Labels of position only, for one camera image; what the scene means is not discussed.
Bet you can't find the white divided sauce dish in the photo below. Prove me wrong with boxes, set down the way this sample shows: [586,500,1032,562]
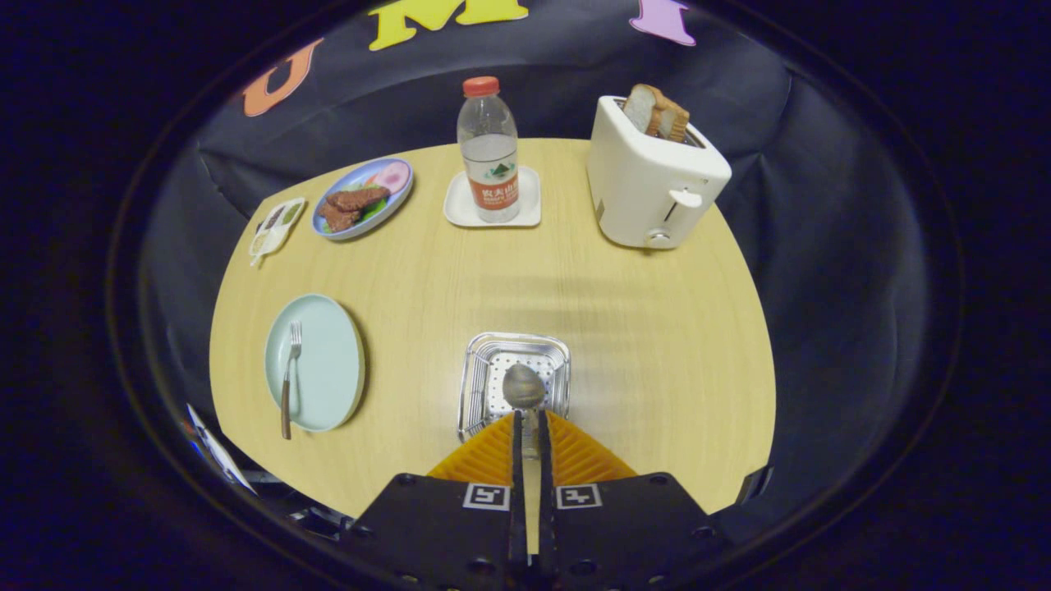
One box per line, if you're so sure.
[249,197,307,269]

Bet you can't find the clear plastic bottle red cap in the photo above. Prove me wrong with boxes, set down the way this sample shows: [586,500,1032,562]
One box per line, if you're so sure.
[457,76,521,224]

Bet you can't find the blue food plate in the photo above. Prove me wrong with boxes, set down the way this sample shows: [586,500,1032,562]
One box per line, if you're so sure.
[311,157,415,241]

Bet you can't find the brown meat slice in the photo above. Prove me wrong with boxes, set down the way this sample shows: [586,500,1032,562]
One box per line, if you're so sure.
[318,203,362,233]
[327,187,392,213]

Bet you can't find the white toaster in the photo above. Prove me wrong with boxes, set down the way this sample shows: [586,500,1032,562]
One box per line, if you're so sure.
[586,95,732,250]

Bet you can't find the metal spoon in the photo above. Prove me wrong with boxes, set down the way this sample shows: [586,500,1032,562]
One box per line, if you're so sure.
[502,363,547,493]

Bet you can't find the toasted bread slice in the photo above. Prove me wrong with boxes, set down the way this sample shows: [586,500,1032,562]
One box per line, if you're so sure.
[622,84,666,136]
[653,94,691,143]

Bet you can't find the white square coaster tray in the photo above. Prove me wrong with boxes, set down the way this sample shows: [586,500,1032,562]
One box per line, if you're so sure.
[443,167,543,229]

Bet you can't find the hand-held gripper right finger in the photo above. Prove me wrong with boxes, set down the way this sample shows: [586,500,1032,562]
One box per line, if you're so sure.
[538,410,725,591]

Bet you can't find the metal fork wooden handle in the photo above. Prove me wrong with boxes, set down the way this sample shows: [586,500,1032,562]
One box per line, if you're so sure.
[280,320,304,441]

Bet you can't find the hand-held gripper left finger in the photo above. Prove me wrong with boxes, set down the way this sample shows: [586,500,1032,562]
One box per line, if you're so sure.
[349,410,527,591]

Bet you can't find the pale green plate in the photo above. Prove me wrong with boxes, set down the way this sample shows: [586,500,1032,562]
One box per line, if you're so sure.
[264,293,367,433]

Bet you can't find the metal mesh basket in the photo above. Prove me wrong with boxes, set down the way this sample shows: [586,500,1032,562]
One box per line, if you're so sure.
[457,332,572,444]

